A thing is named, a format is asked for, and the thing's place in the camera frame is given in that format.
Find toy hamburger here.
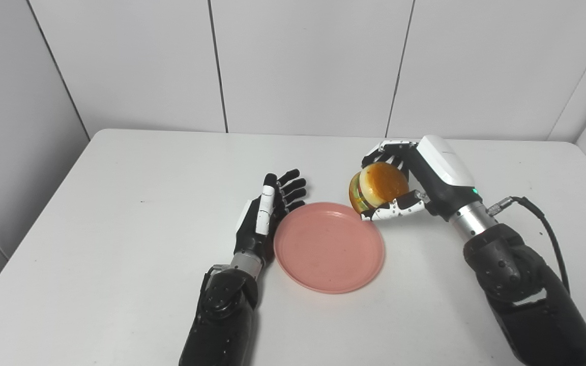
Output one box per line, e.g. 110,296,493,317
348,162,410,215

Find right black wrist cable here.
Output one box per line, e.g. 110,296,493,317
486,196,571,295

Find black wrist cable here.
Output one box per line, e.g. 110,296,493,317
197,264,230,331
486,196,571,295

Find pink round plate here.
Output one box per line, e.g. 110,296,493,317
274,202,386,294

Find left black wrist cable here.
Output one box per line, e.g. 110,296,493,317
197,264,230,331

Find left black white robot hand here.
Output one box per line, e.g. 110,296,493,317
233,169,307,264

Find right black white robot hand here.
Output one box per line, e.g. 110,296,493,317
360,135,479,222

